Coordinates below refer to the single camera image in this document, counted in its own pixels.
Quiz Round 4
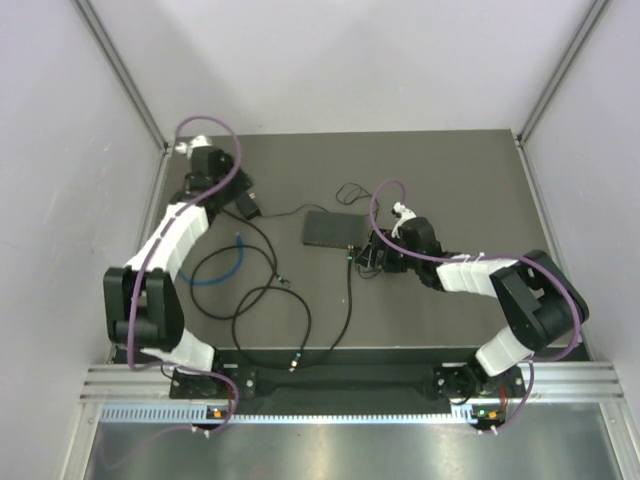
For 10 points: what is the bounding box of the black network switch box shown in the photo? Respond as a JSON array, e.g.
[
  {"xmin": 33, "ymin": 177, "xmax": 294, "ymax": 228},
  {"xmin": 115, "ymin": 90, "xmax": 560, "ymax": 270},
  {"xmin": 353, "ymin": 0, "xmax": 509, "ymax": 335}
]
[{"xmin": 302, "ymin": 211, "xmax": 367, "ymax": 249}]

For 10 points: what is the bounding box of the right aluminium frame post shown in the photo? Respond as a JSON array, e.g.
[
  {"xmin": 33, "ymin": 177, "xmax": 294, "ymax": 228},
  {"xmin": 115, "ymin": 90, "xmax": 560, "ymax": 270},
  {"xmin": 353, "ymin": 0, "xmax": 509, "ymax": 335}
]
[{"xmin": 514, "ymin": 0, "xmax": 614, "ymax": 149}]

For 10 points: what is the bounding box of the black power adapter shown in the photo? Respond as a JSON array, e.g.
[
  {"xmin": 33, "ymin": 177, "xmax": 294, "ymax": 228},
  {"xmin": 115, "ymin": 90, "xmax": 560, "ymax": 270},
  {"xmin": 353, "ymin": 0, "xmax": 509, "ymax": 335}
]
[{"xmin": 235, "ymin": 192, "xmax": 262, "ymax": 221}]

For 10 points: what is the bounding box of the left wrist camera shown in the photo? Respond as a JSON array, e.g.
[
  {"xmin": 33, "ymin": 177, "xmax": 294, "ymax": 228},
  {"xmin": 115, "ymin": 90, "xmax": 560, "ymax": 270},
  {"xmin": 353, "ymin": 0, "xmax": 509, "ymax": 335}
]
[{"xmin": 174, "ymin": 135, "xmax": 234, "ymax": 178}]

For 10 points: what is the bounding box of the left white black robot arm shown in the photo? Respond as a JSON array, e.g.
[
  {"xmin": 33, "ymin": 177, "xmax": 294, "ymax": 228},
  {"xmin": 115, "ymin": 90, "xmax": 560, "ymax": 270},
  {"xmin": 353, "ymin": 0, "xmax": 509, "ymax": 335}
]
[{"xmin": 103, "ymin": 171, "xmax": 253, "ymax": 397}]

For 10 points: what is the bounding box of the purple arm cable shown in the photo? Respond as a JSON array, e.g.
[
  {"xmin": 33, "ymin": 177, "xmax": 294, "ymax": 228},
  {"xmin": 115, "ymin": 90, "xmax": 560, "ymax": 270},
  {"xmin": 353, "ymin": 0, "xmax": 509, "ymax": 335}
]
[
  {"xmin": 368, "ymin": 179, "xmax": 584, "ymax": 435},
  {"xmin": 99, "ymin": 115, "xmax": 244, "ymax": 471}
]

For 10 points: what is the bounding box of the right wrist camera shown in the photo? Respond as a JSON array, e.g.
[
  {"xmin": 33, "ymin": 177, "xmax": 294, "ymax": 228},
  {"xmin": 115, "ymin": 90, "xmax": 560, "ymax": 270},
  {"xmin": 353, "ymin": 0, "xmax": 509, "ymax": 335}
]
[{"xmin": 391, "ymin": 202, "xmax": 443, "ymax": 257}]

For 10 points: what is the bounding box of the aluminium frame post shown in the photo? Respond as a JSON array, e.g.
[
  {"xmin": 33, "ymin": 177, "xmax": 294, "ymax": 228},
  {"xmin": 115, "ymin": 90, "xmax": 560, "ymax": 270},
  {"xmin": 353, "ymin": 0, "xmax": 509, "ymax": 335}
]
[
  {"xmin": 514, "ymin": 0, "xmax": 614, "ymax": 149},
  {"xmin": 71, "ymin": 0, "xmax": 169, "ymax": 153}
]

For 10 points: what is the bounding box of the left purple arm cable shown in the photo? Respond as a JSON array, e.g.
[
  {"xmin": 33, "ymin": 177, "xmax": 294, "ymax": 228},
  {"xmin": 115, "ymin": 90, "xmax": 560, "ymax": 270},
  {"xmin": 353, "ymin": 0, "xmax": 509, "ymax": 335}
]
[{"xmin": 99, "ymin": 115, "xmax": 244, "ymax": 471}]

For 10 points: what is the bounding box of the left aluminium frame post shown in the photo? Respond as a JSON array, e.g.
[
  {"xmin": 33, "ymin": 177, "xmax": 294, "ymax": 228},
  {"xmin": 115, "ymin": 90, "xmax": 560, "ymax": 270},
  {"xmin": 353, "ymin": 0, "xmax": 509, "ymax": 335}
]
[{"xmin": 71, "ymin": 0, "xmax": 169, "ymax": 153}]

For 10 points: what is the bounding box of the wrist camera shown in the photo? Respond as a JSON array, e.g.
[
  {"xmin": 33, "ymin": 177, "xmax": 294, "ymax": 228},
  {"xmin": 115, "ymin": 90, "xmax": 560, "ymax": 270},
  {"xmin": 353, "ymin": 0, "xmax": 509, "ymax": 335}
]
[
  {"xmin": 391, "ymin": 202, "xmax": 443, "ymax": 257},
  {"xmin": 174, "ymin": 135, "xmax": 234, "ymax": 178}
]

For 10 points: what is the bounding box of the blue ethernet cable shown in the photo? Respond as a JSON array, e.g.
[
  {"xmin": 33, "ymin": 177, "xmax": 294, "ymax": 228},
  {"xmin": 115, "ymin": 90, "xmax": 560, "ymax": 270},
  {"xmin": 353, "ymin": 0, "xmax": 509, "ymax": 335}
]
[{"xmin": 177, "ymin": 231, "xmax": 247, "ymax": 287}]

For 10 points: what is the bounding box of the front aluminium frame rail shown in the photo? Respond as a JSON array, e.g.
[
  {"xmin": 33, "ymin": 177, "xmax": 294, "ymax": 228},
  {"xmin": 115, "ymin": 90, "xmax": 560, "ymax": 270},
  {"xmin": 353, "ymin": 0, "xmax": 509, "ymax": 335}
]
[{"xmin": 80, "ymin": 362, "xmax": 624, "ymax": 403}]

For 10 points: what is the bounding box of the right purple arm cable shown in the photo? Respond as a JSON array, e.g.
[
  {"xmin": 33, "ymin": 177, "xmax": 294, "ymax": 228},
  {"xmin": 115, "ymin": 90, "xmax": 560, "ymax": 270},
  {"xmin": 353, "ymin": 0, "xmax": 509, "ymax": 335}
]
[{"xmin": 368, "ymin": 179, "xmax": 584, "ymax": 435}]

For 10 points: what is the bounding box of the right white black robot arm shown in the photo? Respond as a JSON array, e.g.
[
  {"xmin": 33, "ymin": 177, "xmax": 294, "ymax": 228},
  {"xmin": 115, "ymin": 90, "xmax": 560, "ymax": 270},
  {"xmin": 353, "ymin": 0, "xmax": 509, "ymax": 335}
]
[{"xmin": 355, "ymin": 230, "xmax": 589, "ymax": 396}]

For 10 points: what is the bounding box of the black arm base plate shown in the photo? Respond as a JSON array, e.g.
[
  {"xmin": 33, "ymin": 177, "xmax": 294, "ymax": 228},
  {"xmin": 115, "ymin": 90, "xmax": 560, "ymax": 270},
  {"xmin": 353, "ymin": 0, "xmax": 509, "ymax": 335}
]
[{"xmin": 168, "ymin": 349, "xmax": 529, "ymax": 401}]

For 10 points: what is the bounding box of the grey slotted cable duct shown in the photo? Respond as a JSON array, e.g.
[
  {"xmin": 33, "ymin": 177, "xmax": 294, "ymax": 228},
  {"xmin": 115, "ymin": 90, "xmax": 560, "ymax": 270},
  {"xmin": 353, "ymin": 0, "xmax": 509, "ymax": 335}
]
[{"xmin": 100, "ymin": 404, "xmax": 499, "ymax": 425}]

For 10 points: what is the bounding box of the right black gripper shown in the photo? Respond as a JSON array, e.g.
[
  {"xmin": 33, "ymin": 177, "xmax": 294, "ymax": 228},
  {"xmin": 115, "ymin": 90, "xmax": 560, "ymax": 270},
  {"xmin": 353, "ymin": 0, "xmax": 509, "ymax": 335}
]
[{"xmin": 356, "ymin": 228, "xmax": 423, "ymax": 273}]

